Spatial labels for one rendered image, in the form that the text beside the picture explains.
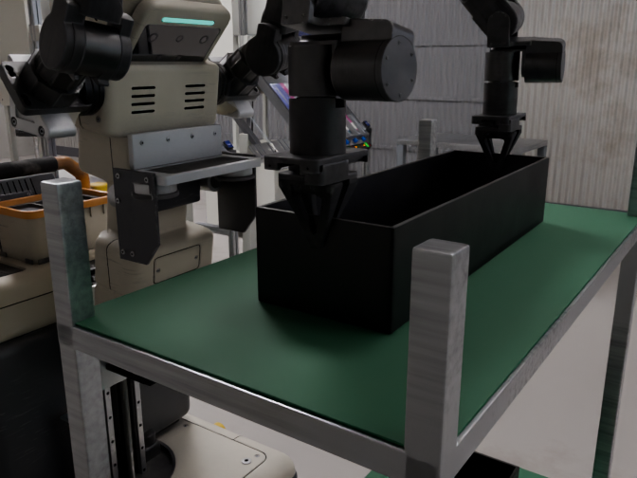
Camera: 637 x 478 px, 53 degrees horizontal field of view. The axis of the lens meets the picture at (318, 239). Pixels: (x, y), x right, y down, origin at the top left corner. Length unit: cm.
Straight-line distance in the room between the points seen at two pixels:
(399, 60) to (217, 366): 32
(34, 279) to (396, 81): 97
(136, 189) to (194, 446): 83
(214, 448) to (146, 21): 105
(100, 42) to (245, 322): 47
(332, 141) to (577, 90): 479
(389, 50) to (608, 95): 479
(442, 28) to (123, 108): 470
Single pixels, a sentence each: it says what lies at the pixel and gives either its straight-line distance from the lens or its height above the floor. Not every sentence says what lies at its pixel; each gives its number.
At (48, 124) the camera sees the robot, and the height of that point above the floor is 113.
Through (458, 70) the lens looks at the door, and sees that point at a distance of 560.
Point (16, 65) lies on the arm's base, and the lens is 108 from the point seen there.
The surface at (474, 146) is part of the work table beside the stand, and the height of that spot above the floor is 79.
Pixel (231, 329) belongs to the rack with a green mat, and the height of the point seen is 95.
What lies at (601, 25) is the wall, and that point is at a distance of 535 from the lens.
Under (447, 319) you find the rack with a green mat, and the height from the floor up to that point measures 106.
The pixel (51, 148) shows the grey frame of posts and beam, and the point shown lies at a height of 81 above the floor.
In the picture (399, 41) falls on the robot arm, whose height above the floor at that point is 123.
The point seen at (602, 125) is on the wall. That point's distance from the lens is 535.
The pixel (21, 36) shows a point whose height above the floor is 134.
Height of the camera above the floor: 122
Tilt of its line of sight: 16 degrees down
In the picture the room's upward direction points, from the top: straight up
